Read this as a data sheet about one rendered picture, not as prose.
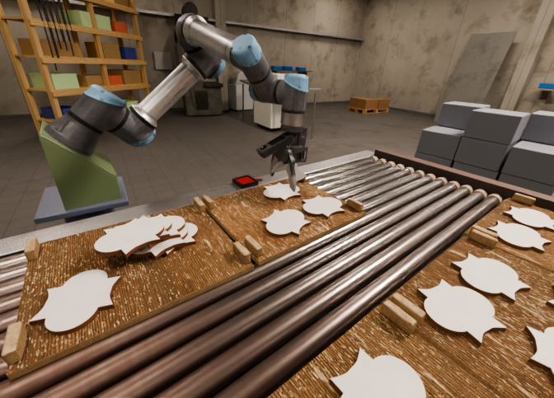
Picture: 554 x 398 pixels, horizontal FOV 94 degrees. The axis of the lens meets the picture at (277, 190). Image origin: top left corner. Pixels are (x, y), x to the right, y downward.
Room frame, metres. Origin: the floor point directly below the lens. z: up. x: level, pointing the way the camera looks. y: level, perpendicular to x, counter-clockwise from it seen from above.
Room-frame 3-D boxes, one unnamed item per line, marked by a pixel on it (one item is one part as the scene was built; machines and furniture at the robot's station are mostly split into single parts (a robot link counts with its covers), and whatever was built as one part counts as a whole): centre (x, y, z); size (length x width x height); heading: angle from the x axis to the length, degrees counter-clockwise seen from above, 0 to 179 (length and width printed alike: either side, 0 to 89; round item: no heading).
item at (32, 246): (0.46, 0.55, 0.95); 0.06 x 0.02 x 0.03; 37
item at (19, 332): (0.25, 0.39, 0.95); 0.06 x 0.02 x 0.03; 37
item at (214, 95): (7.70, 2.15, 1.31); 1.37 x 1.18 x 2.62; 124
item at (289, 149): (0.84, -0.04, 1.11); 0.09 x 0.08 x 0.12; 121
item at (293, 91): (0.85, -0.04, 1.27); 0.09 x 0.08 x 0.11; 58
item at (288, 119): (0.84, -0.04, 1.19); 0.08 x 0.08 x 0.05
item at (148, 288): (0.47, 0.31, 0.93); 0.41 x 0.35 x 0.02; 127
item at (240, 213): (0.73, -0.02, 0.93); 0.41 x 0.35 x 0.02; 128
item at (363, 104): (9.69, -3.14, 0.22); 1.24 x 0.85 x 0.45; 123
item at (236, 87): (8.67, 1.27, 0.58); 0.65 x 0.53 x 1.16; 124
